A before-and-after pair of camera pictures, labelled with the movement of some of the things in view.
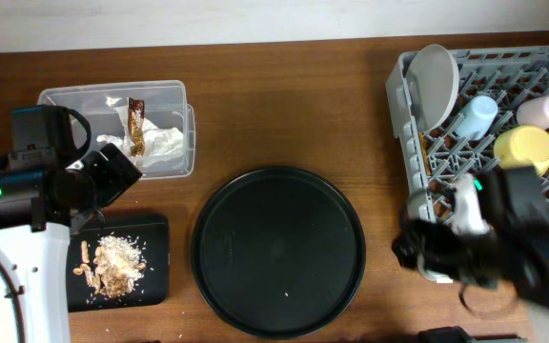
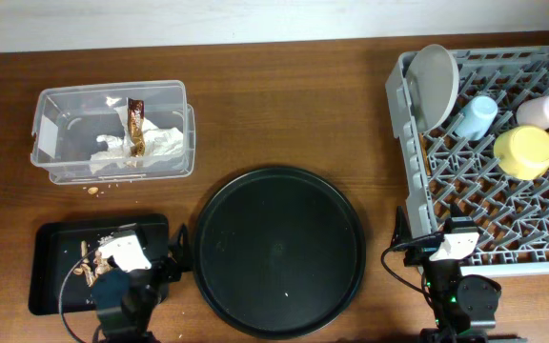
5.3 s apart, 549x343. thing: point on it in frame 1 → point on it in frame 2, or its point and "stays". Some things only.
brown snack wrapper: [136, 120] stays
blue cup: [477, 117] stays
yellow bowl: [525, 147] stays
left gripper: [117, 183] → [182, 256]
